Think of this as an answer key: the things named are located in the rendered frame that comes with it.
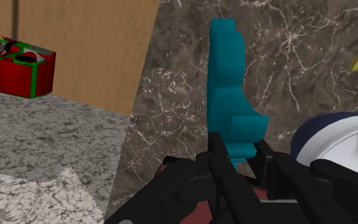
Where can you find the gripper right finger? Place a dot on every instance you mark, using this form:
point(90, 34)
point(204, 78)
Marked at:
point(321, 192)

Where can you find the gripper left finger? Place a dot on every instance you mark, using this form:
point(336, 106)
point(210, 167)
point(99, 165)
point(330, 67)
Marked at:
point(178, 192)

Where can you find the teal blocky object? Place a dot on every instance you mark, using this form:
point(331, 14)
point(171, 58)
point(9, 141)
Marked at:
point(225, 77)

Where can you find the blue and white bowl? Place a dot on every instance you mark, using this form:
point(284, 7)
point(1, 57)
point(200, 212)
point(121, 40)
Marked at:
point(336, 139)

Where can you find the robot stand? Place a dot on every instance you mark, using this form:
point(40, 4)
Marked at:
point(14, 77)

